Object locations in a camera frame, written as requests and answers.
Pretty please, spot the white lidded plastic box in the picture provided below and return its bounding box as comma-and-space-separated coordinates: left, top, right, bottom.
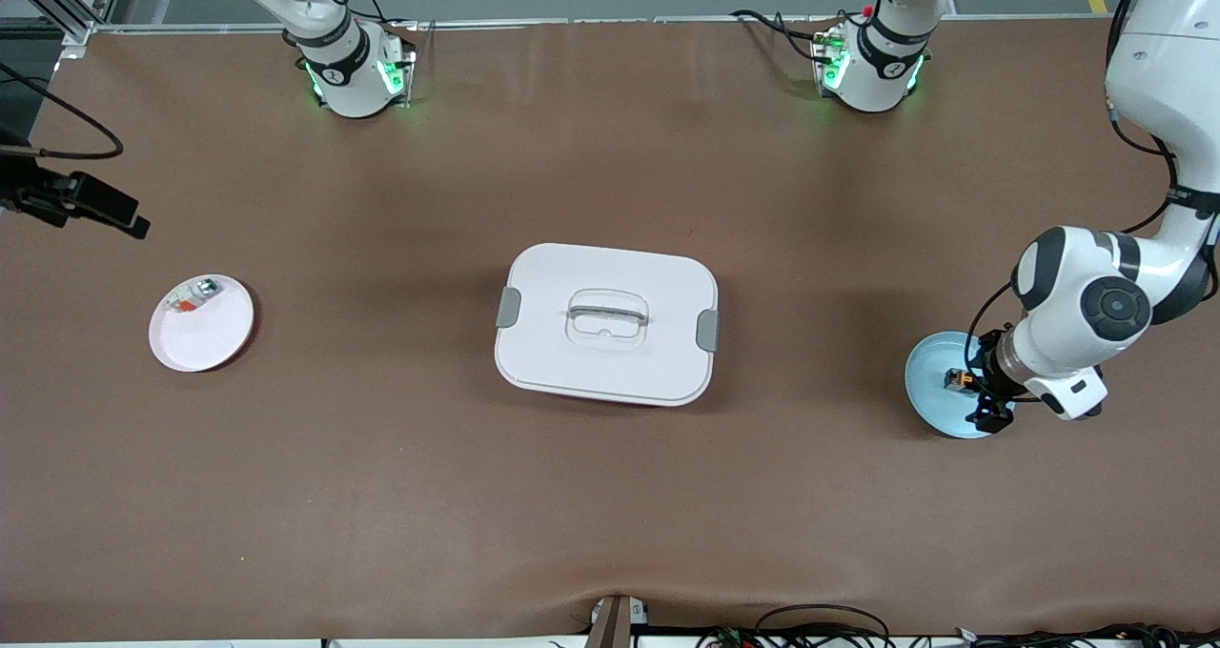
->
493, 242, 721, 409

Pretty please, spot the light blue round plate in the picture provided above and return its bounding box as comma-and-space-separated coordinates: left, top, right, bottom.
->
904, 331, 1018, 440

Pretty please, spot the silver orange small part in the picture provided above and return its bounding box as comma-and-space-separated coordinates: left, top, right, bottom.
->
164, 279, 222, 314

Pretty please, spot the pale pink round plate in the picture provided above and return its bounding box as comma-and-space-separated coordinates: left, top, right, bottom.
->
149, 273, 256, 374

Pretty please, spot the metal table edge strip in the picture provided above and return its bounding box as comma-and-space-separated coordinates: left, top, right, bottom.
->
91, 14, 1126, 37

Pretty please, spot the black looped cable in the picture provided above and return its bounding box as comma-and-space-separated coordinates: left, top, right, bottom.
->
753, 603, 894, 648

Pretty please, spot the black cable bundle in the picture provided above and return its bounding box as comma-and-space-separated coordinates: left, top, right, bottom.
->
696, 622, 1220, 648

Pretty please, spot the black left arm base cable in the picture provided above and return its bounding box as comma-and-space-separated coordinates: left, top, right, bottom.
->
731, 10, 835, 63

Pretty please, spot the grey table edge bracket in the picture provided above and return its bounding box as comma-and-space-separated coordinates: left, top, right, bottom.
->
586, 594, 651, 648

